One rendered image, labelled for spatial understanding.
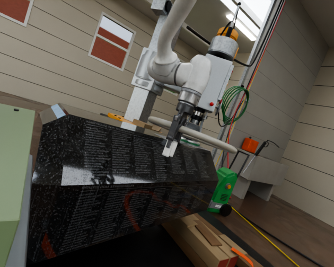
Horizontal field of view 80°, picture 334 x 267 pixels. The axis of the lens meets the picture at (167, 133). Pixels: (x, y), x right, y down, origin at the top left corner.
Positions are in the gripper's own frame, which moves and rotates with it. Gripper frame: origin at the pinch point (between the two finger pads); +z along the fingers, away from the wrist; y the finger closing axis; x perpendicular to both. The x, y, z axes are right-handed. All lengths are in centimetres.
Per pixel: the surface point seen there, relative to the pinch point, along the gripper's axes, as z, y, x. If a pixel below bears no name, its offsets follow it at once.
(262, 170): 4, 333, -72
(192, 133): -9.6, -0.6, -6.8
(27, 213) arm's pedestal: 9, -62, -6
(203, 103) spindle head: -37, 75, 13
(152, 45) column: -83, 98, 90
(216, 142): -9.7, 4.7, -16.7
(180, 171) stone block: 15.0, 42.6, 2.4
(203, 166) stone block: 9, 68, -6
